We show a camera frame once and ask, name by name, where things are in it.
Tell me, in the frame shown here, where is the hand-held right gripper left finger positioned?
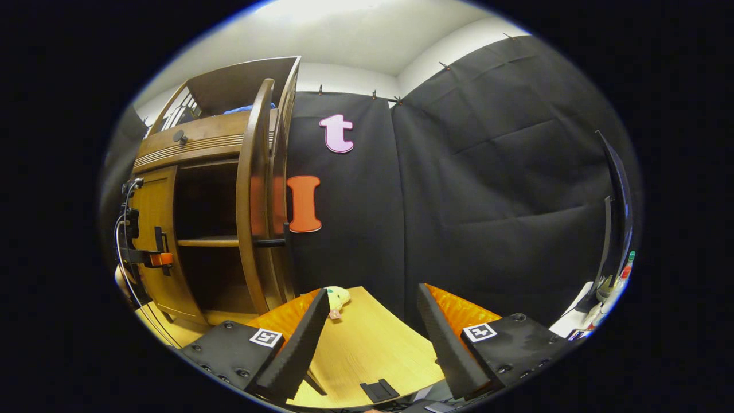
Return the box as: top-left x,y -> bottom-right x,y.
181,288 -> 331,402

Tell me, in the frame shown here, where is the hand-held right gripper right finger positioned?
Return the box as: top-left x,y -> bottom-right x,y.
417,283 -> 574,400

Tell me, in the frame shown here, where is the wooden cabinet door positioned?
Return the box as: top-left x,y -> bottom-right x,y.
236,79 -> 293,315
129,166 -> 201,323

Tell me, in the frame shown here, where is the wooden double-door shoe cabinet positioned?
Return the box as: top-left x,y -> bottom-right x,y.
127,56 -> 302,326

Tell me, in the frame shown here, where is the yellow plush toy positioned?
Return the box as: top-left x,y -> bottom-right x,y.
325,286 -> 351,320

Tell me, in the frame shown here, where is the black phone stand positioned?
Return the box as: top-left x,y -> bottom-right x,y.
360,379 -> 400,403

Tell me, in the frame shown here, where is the wooden drawer with black knob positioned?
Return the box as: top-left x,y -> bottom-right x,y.
133,110 -> 279,174

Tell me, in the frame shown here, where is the black backdrop cloth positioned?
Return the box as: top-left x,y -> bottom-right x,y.
100,34 -> 643,339

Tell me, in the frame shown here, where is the bottle with green cap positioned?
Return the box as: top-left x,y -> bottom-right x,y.
596,251 -> 636,322

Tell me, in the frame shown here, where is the black computer monitor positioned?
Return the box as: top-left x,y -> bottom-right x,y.
576,130 -> 633,313

